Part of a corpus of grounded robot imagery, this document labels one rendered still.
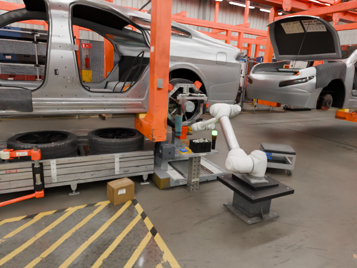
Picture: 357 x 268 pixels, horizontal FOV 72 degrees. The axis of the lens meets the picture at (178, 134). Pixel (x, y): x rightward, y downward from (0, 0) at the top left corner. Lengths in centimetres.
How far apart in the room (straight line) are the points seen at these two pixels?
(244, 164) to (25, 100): 222
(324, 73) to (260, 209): 334
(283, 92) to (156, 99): 308
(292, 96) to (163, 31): 314
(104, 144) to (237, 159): 142
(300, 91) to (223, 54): 198
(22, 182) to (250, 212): 209
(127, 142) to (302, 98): 342
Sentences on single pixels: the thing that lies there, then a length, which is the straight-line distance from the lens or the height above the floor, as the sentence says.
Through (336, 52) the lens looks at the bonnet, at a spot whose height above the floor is 179.
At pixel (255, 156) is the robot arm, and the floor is 58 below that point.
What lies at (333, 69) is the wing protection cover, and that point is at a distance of 537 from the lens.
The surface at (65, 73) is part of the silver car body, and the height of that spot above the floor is 118.
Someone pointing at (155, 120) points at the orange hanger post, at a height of 75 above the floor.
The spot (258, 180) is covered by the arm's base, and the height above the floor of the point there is 36.
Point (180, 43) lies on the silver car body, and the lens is 327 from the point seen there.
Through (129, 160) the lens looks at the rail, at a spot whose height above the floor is 31.
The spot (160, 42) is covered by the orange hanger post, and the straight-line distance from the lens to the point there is 259.
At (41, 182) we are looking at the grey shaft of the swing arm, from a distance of 267.
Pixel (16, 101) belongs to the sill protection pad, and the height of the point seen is 88.
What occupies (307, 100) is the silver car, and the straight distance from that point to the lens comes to 512.
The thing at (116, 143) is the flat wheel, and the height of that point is 48.
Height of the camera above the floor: 127
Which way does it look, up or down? 14 degrees down
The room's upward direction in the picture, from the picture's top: 3 degrees clockwise
